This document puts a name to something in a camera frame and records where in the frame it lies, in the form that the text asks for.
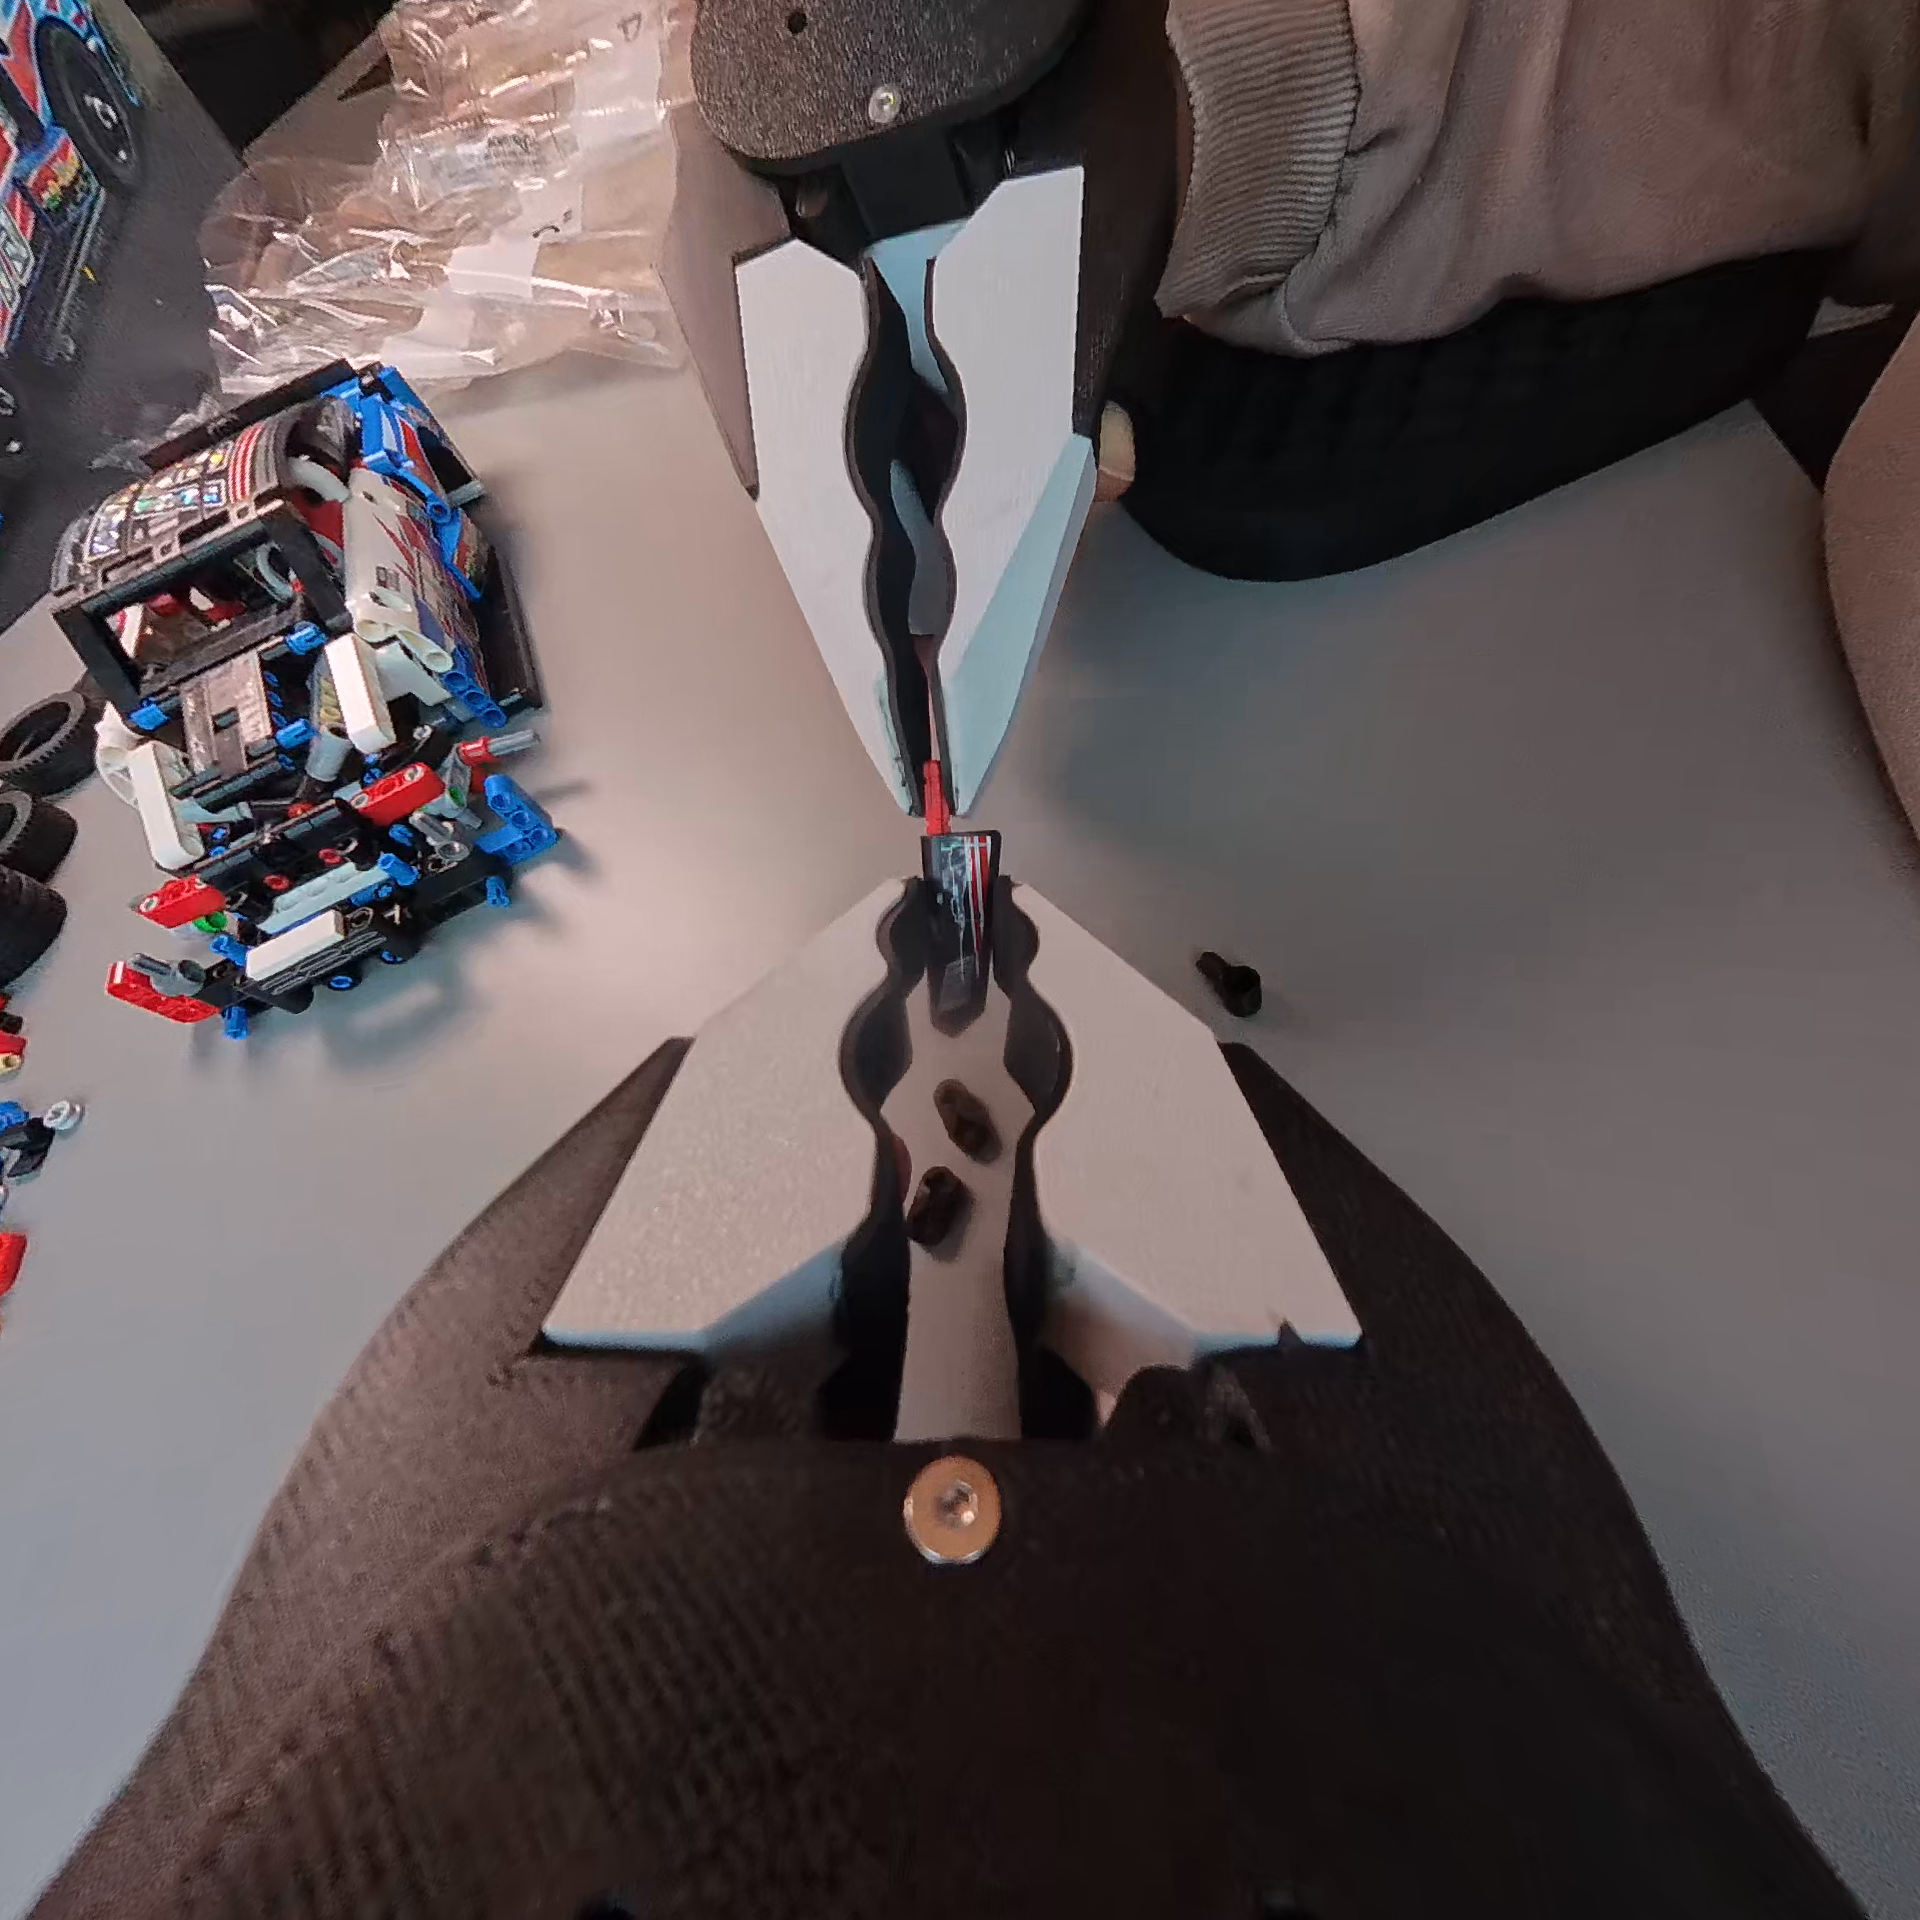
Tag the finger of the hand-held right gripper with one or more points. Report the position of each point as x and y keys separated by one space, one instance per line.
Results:
x=1021 y=451
x=803 y=434

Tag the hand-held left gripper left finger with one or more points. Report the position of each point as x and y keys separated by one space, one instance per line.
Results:
x=720 y=1184

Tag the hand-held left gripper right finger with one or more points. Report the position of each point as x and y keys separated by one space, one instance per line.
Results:
x=1185 y=1184

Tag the black brick pin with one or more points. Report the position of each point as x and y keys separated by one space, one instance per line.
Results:
x=1230 y=983
x=938 y=1205
x=962 y=1118

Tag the black printed brick panel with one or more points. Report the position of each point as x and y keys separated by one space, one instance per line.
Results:
x=961 y=914

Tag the red brick pin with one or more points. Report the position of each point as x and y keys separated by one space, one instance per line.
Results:
x=935 y=794

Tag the grey desk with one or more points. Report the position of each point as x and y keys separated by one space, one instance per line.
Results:
x=1425 y=750

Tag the person's right hand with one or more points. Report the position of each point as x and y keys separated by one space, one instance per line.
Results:
x=1115 y=458

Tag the black ribbed cloth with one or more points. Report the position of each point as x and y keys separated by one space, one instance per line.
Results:
x=1425 y=451

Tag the crumpled clear plastic bags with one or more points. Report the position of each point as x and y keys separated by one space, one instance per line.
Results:
x=450 y=225

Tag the brick toy car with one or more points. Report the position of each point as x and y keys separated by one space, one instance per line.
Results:
x=301 y=675

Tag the pile of small brick pieces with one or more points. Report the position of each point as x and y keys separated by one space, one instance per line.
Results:
x=30 y=1140

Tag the toy car box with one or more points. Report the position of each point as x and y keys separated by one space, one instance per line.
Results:
x=61 y=151

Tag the person's beige sweatshirt torso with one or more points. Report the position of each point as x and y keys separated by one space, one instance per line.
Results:
x=1882 y=600

